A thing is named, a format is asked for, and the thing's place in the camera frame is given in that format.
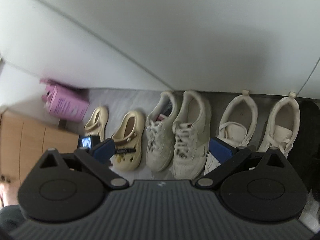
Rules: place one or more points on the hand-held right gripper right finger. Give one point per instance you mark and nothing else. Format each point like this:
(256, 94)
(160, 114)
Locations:
(221, 150)

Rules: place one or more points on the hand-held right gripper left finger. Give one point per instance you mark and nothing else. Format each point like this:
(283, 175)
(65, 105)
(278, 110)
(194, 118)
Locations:
(105, 149)

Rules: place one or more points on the white chunky sneaker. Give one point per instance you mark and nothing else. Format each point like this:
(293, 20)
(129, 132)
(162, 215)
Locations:
(280, 130)
(237, 127)

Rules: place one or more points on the cream clog with charms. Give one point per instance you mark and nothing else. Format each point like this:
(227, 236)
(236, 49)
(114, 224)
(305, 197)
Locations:
(130, 130)

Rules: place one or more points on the beige sneaker with green logo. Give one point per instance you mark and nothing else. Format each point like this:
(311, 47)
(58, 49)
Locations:
(192, 130)

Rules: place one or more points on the beige low-top sneaker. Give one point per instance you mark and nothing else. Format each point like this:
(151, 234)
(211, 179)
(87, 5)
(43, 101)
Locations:
(160, 135)

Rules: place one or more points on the black slide sandal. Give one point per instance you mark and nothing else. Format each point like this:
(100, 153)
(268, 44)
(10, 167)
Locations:
(307, 135)

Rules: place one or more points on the pink carton box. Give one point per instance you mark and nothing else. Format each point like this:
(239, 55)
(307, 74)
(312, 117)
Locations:
(67, 105)

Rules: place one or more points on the wooden nightstand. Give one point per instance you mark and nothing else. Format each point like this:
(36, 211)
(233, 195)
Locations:
(32, 142)

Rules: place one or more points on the white wardrobe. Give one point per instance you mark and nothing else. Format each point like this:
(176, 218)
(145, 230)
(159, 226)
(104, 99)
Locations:
(175, 30)

